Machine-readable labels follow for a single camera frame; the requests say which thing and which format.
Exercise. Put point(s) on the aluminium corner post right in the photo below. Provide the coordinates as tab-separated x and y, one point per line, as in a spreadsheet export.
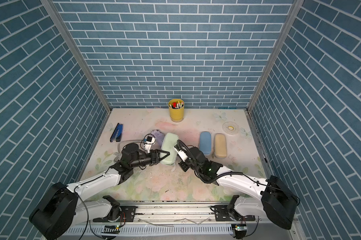
292	14

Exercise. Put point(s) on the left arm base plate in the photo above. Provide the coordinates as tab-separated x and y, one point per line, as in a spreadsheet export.
121	214

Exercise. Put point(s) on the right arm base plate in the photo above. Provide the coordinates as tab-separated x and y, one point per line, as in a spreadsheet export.
224	213

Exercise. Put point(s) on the markers in cup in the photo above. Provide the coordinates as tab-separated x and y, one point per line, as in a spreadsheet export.
176	105

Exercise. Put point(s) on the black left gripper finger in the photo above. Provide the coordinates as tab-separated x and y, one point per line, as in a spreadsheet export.
162	155
155	161

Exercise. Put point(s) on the aluminium front rail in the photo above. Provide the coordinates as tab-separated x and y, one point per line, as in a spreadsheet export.
183	218

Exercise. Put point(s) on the grey case front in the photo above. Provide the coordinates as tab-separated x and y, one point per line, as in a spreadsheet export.
169	141

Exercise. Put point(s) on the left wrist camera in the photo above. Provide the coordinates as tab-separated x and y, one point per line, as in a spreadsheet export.
148	141

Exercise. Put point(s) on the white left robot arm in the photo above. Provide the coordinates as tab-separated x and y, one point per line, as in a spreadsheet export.
64	206

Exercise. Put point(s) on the clear tape roll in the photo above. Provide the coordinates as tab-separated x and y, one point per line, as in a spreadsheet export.
230	128

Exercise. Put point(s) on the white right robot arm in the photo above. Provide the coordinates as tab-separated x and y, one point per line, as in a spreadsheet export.
278	201

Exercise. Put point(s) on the beige zippered umbrella case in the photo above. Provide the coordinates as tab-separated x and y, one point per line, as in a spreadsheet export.
220	148

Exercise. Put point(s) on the yellow pen cup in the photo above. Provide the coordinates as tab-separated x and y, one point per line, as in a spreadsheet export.
176	115

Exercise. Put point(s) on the aluminium corner post left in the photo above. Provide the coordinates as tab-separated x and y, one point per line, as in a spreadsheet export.
63	30

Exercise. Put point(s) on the blue black stapler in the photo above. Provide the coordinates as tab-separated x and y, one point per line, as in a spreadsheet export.
117	133

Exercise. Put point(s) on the grey open umbrella case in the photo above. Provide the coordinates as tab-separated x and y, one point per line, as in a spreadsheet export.
129	152

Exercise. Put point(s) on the aluminium corner post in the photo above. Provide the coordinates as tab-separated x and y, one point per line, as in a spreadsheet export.
63	30
292	14

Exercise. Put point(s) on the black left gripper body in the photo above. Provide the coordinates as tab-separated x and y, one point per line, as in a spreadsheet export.
144	160

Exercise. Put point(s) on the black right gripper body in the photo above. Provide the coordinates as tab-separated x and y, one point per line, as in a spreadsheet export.
186	165

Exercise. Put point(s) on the lilac folded umbrella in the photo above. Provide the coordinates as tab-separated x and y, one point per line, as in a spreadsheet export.
159	136

